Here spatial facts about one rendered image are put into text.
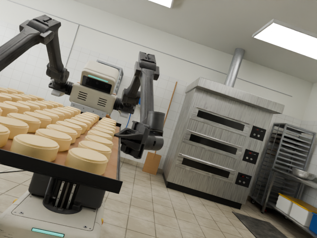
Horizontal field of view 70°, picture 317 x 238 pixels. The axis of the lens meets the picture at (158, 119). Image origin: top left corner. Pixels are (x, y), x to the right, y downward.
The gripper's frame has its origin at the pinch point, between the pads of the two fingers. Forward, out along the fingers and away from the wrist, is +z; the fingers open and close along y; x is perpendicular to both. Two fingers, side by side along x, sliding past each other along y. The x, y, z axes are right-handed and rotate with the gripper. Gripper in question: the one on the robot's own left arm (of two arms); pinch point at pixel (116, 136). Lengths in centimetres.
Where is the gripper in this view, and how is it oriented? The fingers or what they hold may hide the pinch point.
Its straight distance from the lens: 61.9
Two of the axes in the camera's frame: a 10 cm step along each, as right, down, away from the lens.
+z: -5.4, -1.6, -8.3
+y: -2.9, 9.6, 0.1
